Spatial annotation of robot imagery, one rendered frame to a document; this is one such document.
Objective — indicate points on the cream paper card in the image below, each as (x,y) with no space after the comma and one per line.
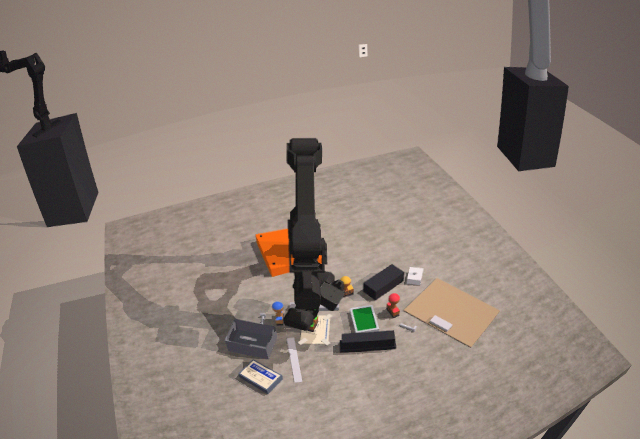
(320,334)

